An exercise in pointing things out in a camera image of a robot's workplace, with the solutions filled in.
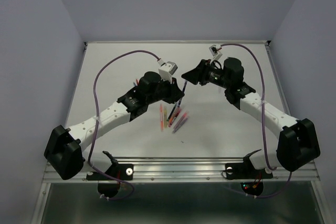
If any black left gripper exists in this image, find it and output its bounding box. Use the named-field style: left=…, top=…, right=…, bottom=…
left=146, top=75, right=184, bottom=104

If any aluminium rail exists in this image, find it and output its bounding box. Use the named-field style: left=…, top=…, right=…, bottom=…
left=43, top=157, right=320, bottom=184

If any yellow pen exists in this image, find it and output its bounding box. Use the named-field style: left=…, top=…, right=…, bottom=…
left=163, top=106, right=168, bottom=129

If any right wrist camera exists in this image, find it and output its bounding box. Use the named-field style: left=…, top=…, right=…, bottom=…
left=209, top=44, right=222, bottom=63

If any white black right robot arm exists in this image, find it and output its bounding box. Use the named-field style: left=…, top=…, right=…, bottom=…
left=182, top=58, right=321, bottom=177

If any orange brown pen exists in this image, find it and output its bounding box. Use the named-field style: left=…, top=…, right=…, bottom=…
left=168, top=107, right=181, bottom=127

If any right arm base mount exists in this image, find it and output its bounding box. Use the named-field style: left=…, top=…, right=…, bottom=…
left=221, top=149, right=273, bottom=198

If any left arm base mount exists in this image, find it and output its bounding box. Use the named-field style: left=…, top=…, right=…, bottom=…
left=86, top=151, right=135, bottom=201

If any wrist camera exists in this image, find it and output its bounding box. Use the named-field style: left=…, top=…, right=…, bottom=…
left=157, top=58, right=178, bottom=83
left=209, top=44, right=222, bottom=63

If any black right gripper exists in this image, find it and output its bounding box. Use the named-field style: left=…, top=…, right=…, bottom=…
left=180, top=59, right=230, bottom=89

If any green pen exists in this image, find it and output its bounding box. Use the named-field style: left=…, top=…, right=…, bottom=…
left=167, top=104, right=177, bottom=121

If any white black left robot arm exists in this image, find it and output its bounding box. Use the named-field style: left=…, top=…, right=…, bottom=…
left=44, top=71, right=184, bottom=180

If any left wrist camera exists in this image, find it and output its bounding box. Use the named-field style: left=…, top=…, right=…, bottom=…
left=157, top=58, right=178, bottom=83

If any dark purple pen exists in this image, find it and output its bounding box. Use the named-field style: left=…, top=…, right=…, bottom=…
left=177, top=80, right=187, bottom=108

